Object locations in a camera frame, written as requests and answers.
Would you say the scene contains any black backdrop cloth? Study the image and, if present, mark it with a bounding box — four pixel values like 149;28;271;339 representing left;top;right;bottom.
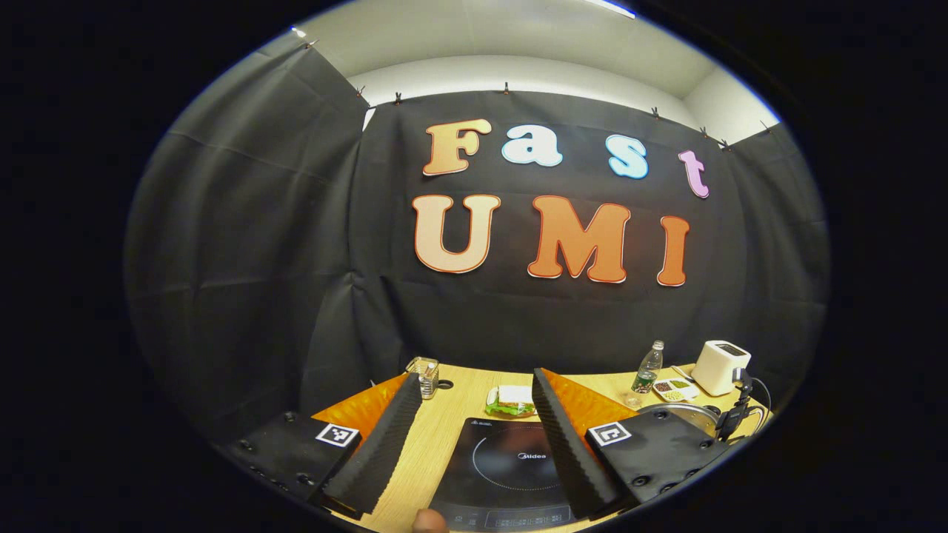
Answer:
124;37;832;445

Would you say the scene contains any white toaster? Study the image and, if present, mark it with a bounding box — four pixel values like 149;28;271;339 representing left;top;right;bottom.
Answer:
692;340;752;397

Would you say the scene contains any steel pot with black handle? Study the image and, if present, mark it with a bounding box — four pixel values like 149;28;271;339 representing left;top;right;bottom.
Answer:
637;368;773;445

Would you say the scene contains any sandwich with lettuce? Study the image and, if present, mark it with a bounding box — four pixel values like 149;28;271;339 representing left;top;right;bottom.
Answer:
486;385;537;418

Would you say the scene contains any clear plastic water bottle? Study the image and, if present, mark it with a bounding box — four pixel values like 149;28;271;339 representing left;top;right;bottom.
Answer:
631;340;665;395

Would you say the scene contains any black induction cooktop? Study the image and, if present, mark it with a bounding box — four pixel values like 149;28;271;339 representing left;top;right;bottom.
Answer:
428;417;580;532

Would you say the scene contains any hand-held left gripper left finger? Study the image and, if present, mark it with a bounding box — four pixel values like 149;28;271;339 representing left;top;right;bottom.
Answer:
215;372;424;522

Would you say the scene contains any white divided plate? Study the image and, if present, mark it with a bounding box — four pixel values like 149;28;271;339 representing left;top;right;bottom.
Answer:
653;378;700;403

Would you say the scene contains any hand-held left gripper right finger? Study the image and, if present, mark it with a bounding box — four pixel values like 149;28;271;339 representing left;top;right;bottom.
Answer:
532;368;755;520

